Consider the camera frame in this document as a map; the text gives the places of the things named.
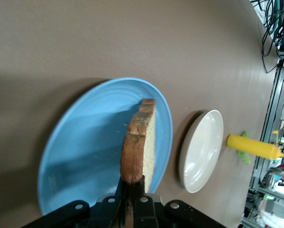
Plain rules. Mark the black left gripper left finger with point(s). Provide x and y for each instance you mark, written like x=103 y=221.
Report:
x=104 y=213

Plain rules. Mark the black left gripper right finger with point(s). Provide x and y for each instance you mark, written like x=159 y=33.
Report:
x=144 y=213

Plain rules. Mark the brown bread slice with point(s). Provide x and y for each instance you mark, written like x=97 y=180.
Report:
x=135 y=147

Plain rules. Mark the green lettuce leaf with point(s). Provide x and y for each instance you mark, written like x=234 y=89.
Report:
x=245 y=160

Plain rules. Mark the yellow squeeze sauce bottle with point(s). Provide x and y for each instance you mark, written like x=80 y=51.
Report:
x=251 y=146

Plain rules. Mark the blue round plate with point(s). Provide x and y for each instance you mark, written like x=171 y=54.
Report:
x=85 y=142

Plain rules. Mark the beige round plate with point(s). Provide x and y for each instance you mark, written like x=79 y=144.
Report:
x=203 y=152

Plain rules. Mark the aluminium frame rail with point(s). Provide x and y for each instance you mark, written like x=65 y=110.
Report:
x=271 y=99

